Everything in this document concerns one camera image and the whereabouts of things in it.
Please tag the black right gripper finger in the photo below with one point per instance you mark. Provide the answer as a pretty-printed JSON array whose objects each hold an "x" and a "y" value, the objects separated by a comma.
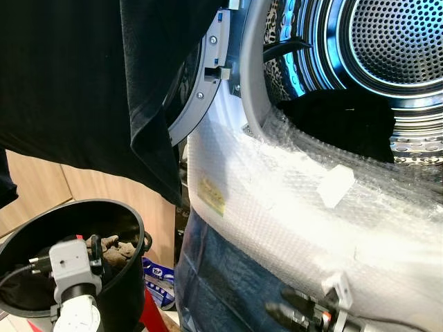
[
  {"x": 299, "y": 299},
  {"x": 287, "y": 318}
]

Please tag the brown cloth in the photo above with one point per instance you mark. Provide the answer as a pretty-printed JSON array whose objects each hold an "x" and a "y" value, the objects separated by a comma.
[{"x": 119, "y": 252}]

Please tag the black garment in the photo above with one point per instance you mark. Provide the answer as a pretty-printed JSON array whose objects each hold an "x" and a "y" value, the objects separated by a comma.
[{"x": 339, "y": 124}]

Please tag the white washing machine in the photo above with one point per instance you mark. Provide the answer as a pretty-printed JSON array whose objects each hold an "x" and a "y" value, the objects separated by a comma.
[{"x": 228, "y": 111}]

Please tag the black round bucket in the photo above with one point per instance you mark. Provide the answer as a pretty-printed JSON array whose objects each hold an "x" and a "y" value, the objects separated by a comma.
[{"x": 41, "y": 228}]

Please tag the clear bubble wrap sheet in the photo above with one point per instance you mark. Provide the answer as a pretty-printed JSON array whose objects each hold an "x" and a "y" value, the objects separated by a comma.
[{"x": 291, "y": 235}]

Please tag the blue denim cloth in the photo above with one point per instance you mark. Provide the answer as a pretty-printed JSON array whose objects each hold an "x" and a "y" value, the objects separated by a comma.
[{"x": 228, "y": 283}]

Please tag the blue printed plastic bag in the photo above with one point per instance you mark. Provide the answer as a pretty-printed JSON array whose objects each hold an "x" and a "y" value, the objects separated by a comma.
[{"x": 160, "y": 283}]

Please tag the red plastic stool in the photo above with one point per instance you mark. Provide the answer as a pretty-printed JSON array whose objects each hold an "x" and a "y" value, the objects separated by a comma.
[{"x": 151, "y": 319}]

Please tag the light wooden cabinet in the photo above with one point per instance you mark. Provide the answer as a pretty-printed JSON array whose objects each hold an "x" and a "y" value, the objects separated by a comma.
[{"x": 41, "y": 187}]

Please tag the white tape piece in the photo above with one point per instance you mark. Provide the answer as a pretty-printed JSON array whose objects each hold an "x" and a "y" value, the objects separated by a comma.
[{"x": 336, "y": 187}]

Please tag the dark hanging garment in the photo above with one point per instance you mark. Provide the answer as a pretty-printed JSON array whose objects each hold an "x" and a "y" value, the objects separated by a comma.
[{"x": 5, "y": 180}]

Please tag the yellow sticker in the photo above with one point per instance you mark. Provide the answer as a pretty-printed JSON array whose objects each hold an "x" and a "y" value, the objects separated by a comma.
[{"x": 212, "y": 197}]

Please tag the black hanging shirt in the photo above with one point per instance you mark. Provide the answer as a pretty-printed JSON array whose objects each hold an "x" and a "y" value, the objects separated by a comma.
[{"x": 69, "y": 76}]

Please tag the grey round washer door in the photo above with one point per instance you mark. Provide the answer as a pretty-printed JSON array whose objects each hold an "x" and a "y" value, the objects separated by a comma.
[{"x": 201, "y": 97}]

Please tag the grey washer door gasket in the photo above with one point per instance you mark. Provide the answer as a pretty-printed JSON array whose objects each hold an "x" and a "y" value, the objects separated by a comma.
[{"x": 252, "y": 69}]

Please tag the perforated steel washer drum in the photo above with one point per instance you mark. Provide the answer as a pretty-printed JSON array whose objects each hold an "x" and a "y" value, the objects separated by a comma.
[{"x": 401, "y": 34}]

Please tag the black curved drum bar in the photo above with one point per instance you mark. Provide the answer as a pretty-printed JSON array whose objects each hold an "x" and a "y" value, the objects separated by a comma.
[{"x": 284, "y": 50}]

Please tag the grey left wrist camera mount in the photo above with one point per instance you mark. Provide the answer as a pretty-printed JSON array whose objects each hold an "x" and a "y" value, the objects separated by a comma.
[{"x": 69, "y": 266}]

